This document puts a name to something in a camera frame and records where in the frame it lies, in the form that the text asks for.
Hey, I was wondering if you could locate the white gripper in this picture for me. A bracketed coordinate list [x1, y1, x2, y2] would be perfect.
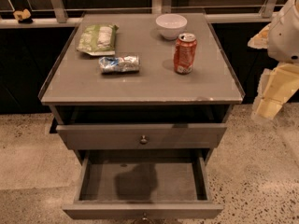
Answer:
[248, 0, 299, 120]

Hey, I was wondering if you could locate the grey wooden drawer cabinet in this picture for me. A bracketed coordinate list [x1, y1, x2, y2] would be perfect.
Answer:
[37, 12, 246, 170]

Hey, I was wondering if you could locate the grey top drawer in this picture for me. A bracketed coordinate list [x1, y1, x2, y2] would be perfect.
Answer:
[57, 123, 226, 150]

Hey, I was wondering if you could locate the small yellow black object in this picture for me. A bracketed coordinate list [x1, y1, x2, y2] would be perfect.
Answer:
[13, 8, 33, 23]

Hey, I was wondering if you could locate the crushed blue silver can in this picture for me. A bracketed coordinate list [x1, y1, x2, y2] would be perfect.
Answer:
[99, 55, 140, 74]

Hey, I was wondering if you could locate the green chip bag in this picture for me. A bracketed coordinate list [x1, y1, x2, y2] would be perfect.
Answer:
[77, 23, 119, 56]

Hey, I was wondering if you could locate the grey drawer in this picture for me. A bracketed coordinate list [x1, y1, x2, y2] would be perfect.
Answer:
[57, 123, 226, 150]
[63, 149, 223, 219]

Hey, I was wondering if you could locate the metal window railing frame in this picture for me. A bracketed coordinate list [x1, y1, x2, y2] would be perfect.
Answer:
[0, 0, 287, 29]

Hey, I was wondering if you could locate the white ceramic bowl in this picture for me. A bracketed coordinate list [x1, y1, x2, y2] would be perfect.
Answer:
[156, 13, 188, 40]

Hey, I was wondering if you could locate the orange soda can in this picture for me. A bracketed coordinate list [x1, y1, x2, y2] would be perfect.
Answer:
[174, 33, 197, 74]

